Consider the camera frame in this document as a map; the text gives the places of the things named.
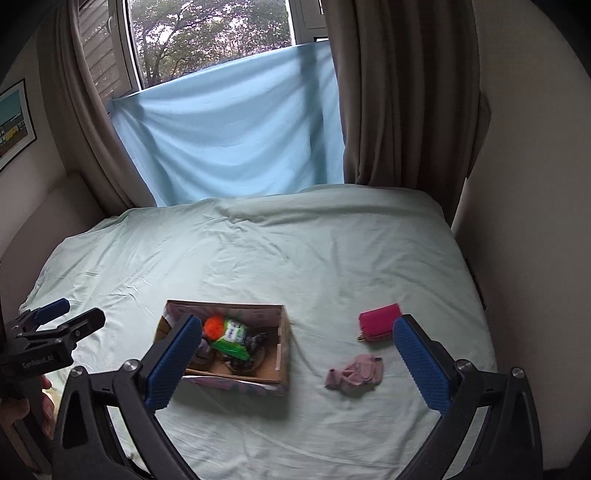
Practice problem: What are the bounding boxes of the blue grey sock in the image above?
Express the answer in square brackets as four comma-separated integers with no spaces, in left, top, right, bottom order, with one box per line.
[191,337,216,370]

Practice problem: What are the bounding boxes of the orange fuzzy ball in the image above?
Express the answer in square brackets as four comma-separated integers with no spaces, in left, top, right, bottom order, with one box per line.
[202,315,226,343]

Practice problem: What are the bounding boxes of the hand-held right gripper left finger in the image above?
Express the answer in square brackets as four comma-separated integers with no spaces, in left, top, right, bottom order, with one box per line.
[50,312,206,480]

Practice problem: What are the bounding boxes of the person's left hand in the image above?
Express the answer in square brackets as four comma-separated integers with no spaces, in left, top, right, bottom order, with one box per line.
[0,374,55,441]

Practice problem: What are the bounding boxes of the patterned cardboard box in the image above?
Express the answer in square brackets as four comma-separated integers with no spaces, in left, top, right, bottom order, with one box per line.
[154,299,292,398]

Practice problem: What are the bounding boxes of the dark sock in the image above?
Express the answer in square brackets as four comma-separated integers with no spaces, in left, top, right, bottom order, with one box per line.
[242,331,269,357]

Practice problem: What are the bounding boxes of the light blue hanging cloth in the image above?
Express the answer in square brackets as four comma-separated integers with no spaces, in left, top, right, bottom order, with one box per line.
[106,41,348,208]

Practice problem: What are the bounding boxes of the pink zip pouch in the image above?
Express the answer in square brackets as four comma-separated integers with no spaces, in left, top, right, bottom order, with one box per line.
[358,303,402,343]

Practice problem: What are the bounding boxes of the white framed window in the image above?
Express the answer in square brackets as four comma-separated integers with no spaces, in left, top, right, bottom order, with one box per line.
[78,0,331,101]

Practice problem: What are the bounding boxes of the pink sock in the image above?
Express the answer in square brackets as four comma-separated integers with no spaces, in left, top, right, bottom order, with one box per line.
[324,354,385,394]

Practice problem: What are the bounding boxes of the green white packet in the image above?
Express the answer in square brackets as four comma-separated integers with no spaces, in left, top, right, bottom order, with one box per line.
[211,318,253,362]

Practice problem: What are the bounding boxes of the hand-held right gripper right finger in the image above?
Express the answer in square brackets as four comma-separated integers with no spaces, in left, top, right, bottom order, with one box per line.
[392,313,544,480]

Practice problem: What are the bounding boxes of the beige padded headboard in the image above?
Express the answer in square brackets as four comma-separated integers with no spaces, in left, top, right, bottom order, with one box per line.
[0,172,106,278]

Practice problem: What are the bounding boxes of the bed with pale green sheet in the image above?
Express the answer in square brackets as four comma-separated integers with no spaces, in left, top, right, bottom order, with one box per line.
[17,184,500,480]

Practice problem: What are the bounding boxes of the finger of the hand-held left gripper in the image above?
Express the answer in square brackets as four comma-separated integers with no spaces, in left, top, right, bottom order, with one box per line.
[28,308,106,352]
[17,298,71,329]

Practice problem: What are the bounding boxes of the framed wall picture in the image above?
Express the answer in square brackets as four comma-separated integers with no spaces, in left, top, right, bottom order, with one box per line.
[0,78,38,173]

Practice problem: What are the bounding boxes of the brown curtain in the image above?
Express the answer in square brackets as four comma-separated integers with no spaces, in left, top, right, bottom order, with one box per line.
[38,0,158,219]
[320,0,491,191]

